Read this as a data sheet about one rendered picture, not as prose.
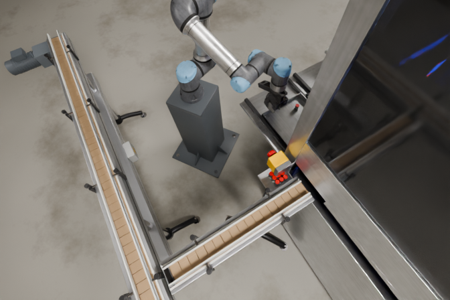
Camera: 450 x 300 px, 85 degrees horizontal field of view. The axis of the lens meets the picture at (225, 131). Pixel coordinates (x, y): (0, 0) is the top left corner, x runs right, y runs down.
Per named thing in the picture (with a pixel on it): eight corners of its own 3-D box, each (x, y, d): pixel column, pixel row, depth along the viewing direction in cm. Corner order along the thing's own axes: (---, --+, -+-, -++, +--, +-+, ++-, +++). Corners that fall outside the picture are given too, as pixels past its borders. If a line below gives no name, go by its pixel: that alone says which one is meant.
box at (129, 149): (139, 159, 170) (134, 154, 162) (132, 163, 169) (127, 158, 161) (133, 146, 175) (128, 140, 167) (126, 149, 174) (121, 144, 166)
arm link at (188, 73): (175, 84, 145) (169, 69, 133) (191, 71, 149) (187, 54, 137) (189, 95, 141) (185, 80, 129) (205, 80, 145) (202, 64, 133)
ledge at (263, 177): (296, 187, 116) (297, 185, 114) (274, 201, 113) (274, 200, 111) (278, 163, 122) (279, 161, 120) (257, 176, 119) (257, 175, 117)
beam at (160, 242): (177, 264, 141) (172, 264, 130) (165, 272, 139) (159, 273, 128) (98, 81, 209) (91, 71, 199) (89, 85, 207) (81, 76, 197)
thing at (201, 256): (290, 179, 119) (297, 168, 105) (311, 207, 113) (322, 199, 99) (163, 259, 105) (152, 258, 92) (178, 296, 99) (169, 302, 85)
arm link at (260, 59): (242, 59, 103) (263, 71, 100) (258, 43, 107) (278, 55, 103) (242, 71, 110) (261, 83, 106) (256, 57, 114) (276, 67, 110)
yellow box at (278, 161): (288, 169, 110) (291, 163, 103) (275, 177, 108) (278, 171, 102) (278, 155, 113) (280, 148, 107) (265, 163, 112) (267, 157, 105)
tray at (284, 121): (342, 141, 123) (345, 138, 120) (301, 167, 118) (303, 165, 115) (299, 96, 138) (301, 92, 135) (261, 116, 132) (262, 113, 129)
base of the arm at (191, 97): (175, 98, 152) (172, 88, 143) (187, 81, 158) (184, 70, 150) (197, 106, 148) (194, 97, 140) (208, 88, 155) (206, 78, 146)
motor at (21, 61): (60, 62, 166) (46, 47, 154) (17, 80, 161) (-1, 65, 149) (56, 51, 172) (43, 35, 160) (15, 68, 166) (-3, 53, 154)
